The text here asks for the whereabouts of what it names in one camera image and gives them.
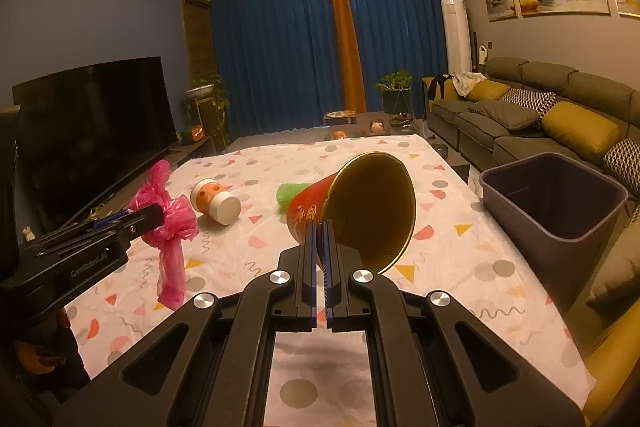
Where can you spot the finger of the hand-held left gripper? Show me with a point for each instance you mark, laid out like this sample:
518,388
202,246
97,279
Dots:
145,219

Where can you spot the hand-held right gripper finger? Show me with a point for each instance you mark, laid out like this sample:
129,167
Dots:
327,287
315,287

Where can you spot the pink plastic bag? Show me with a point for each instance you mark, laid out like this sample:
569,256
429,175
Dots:
175,257

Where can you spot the red paper bowl gold inside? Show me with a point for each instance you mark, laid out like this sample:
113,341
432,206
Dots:
375,207

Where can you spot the grey plastic bin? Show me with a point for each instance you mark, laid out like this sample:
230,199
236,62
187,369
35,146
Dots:
525,227

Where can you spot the orange paper cup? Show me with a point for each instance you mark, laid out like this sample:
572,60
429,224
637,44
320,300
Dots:
215,202

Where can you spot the green foam net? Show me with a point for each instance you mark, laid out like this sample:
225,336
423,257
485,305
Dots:
291,198

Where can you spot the orange lantern ornament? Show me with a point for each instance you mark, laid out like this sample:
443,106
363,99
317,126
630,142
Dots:
193,135

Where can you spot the black flat television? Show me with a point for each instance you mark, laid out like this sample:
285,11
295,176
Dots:
90,132

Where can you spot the trailing plant on gold stand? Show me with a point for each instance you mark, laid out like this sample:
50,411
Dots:
210,94

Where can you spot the doll head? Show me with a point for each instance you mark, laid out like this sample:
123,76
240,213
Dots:
376,127
340,135

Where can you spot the flat box with orange print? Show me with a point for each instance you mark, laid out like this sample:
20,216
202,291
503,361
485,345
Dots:
339,117

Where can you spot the woven basket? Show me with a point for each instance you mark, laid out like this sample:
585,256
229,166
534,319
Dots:
401,121

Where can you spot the blue curtain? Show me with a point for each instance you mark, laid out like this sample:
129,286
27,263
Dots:
400,32
275,52

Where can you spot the potted green plant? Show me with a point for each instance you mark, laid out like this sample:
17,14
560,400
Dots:
395,84

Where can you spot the grey sectional sofa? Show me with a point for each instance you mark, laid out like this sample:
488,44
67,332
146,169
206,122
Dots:
510,142

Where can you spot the orange curtain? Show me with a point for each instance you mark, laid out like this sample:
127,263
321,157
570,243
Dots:
347,42

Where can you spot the flat grey cushion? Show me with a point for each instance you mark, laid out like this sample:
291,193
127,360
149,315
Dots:
505,114

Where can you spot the white cloth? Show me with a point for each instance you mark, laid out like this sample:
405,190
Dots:
469,83

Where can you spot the small yellow cushion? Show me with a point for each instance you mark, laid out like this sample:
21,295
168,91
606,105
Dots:
487,92

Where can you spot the black white patterned cushion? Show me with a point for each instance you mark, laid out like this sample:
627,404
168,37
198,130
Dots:
622,164
535,99

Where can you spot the white standing air conditioner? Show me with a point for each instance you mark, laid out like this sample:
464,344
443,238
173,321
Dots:
456,37

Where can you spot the large yellow cushion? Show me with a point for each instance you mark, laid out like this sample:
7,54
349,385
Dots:
580,127

